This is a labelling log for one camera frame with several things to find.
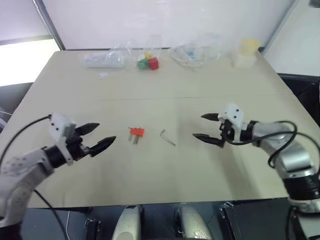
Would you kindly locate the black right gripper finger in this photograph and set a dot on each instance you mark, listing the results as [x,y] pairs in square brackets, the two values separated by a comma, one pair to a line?
[211,116]
[208,139]

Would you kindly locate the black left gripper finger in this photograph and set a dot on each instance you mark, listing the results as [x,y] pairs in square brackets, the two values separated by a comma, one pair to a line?
[102,145]
[88,127]

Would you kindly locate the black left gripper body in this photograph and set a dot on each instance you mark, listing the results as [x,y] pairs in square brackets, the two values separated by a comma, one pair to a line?
[75,146]

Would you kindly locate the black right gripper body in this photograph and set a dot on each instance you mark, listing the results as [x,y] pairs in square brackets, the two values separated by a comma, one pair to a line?
[227,131]

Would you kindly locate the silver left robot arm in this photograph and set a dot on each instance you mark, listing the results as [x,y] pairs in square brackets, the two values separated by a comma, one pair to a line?
[20,175]

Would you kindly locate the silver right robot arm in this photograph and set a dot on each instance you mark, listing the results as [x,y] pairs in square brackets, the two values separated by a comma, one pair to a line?
[292,157]

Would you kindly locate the small clear plastic scrap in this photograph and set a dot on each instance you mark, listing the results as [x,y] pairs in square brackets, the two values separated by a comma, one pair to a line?
[103,75]

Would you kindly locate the crumpled clear plastic bag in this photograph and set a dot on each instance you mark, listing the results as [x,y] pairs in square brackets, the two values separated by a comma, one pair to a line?
[195,53]

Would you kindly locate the clear plastic bag with tray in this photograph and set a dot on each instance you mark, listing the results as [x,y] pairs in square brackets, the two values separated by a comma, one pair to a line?
[105,60]

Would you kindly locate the red cube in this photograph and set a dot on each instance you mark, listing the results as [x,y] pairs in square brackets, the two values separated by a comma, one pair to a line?
[153,63]

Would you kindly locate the yellow plastic container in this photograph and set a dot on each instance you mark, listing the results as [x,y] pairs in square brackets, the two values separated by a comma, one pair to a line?
[250,47]

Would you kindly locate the grey rounded robot leg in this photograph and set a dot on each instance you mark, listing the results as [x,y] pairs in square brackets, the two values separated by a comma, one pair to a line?
[192,222]
[126,225]

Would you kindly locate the green cube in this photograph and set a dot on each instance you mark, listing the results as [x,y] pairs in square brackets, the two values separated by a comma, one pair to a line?
[142,64]

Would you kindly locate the yellow cube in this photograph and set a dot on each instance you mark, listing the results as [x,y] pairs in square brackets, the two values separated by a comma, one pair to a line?
[148,55]

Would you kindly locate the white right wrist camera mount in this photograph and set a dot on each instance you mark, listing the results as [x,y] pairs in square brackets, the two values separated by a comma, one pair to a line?
[235,113]

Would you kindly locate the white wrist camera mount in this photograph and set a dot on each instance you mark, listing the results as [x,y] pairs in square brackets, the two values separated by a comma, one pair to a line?
[235,113]
[58,125]

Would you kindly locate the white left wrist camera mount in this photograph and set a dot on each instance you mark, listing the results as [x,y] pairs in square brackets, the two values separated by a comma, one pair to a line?
[58,125]

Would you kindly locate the black metal bracket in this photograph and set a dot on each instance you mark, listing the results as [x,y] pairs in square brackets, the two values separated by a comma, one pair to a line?
[231,220]
[93,228]

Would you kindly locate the dark window frame post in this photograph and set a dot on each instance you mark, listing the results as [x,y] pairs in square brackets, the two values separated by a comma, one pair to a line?
[53,23]
[280,25]

